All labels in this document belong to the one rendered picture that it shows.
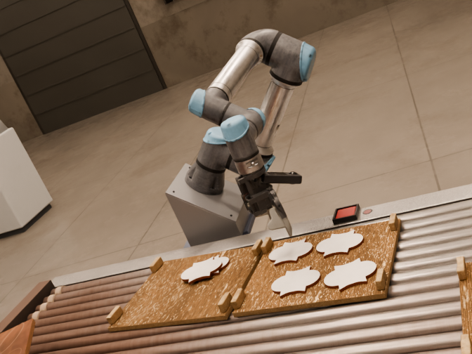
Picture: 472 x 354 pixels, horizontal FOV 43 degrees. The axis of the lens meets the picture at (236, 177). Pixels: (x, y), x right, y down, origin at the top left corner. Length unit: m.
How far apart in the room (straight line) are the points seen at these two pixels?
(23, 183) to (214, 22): 6.09
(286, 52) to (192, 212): 0.65
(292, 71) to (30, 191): 5.60
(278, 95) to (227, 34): 10.08
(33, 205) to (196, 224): 5.21
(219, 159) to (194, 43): 10.15
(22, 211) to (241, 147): 5.65
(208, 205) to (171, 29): 10.29
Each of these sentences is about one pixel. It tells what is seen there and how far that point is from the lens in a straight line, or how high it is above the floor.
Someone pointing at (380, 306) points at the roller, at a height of 0.91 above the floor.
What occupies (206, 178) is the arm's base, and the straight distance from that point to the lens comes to 2.21.
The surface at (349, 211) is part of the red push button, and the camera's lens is 1.90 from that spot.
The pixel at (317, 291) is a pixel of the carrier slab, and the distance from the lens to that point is 1.56.
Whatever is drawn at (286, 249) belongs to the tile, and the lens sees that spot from 1.78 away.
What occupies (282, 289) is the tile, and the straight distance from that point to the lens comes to 1.61.
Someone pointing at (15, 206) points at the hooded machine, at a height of 0.30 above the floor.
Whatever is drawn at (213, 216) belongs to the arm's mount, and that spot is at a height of 0.98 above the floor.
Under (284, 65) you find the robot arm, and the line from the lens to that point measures 1.99.
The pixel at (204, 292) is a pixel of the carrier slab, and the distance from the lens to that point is 1.78.
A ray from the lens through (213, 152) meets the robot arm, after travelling 2.17.
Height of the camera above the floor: 1.73
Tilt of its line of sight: 18 degrees down
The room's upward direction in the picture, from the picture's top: 23 degrees counter-clockwise
